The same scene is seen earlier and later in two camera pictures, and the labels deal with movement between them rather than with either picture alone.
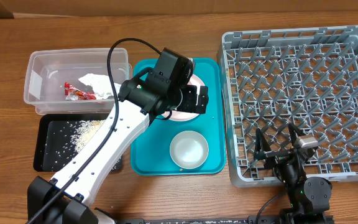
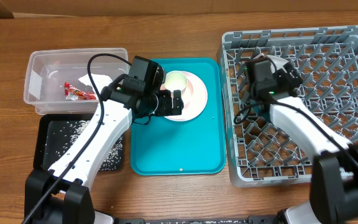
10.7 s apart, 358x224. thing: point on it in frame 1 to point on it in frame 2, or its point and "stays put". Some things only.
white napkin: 101,86 stays put
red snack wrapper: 72,93 stays put
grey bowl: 189,149 to 276,63
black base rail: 273,218 stays put
